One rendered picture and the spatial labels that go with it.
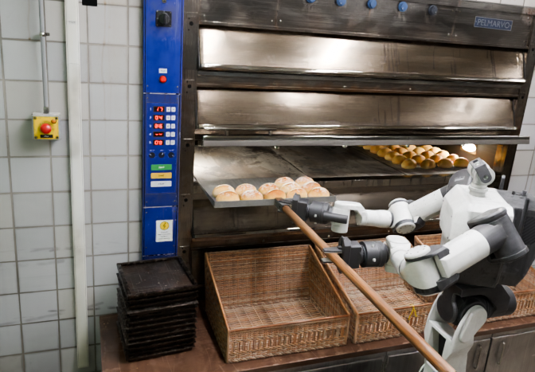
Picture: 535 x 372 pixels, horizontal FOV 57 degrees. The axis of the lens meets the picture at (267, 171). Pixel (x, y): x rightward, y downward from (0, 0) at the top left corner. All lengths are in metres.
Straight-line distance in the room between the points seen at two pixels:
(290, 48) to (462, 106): 1.05
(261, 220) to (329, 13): 1.02
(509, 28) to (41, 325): 2.73
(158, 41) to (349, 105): 0.96
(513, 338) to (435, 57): 1.46
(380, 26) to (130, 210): 1.45
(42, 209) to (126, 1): 0.93
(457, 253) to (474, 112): 1.51
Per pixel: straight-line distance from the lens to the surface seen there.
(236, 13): 2.24
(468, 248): 1.55
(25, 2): 2.15
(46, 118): 2.11
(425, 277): 1.51
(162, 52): 2.14
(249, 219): 2.43
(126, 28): 2.15
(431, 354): 1.30
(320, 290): 2.50
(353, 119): 2.49
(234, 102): 2.27
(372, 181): 2.65
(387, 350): 2.42
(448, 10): 2.75
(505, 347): 2.90
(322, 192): 2.21
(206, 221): 2.38
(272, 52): 2.28
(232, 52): 2.22
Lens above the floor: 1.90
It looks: 16 degrees down
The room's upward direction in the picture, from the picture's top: 4 degrees clockwise
